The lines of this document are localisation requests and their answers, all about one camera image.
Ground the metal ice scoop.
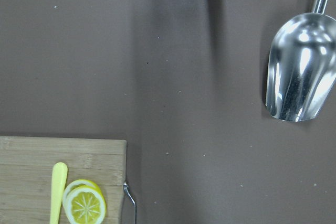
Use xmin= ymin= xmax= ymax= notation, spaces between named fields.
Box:
xmin=265 ymin=0 xmax=335 ymax=122

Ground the lemon slice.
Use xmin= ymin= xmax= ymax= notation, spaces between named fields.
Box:
xmin=62 ymin=179 xmax=101 ymax=205
xmin=64 ymin=185 xmax=107 ymax=224

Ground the wooden cutting board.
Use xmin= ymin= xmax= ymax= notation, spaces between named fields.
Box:
xmin=0 ymin=136 xmax=128 ymax=224

